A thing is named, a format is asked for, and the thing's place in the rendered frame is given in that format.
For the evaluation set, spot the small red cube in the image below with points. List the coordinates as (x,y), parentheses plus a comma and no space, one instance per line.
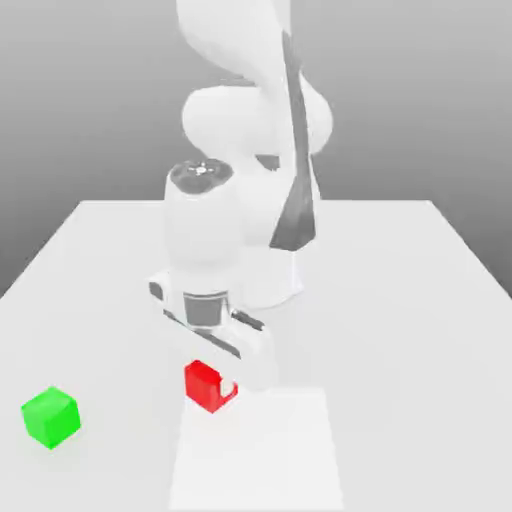
(200,388)

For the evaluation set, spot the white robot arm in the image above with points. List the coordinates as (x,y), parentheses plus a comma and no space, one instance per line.
(224,120)

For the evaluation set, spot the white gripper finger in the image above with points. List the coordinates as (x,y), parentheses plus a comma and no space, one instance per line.
(227,386)

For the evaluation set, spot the small green cube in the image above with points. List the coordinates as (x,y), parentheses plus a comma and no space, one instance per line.
(50,418)

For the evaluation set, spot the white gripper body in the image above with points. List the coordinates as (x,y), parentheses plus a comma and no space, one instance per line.
(256,360)

